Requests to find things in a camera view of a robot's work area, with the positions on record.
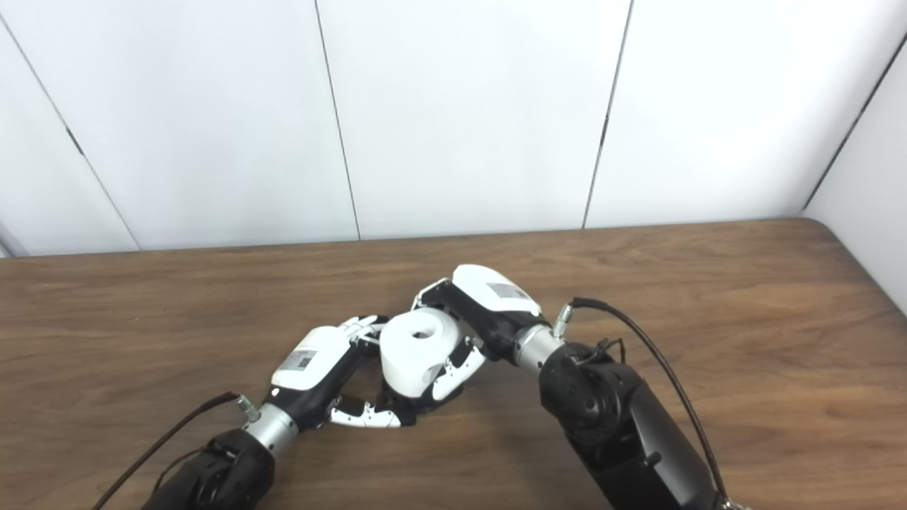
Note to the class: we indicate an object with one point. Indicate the black flanged holder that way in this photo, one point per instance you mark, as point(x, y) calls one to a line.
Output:
point(418, 406)

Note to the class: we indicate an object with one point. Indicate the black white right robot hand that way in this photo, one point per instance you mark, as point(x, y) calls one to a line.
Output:
point(496, 304)

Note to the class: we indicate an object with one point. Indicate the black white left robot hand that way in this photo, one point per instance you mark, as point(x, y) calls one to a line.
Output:
point(315, 361)

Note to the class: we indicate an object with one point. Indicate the round white piece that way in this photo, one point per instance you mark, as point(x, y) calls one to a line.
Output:
point(411, 354)

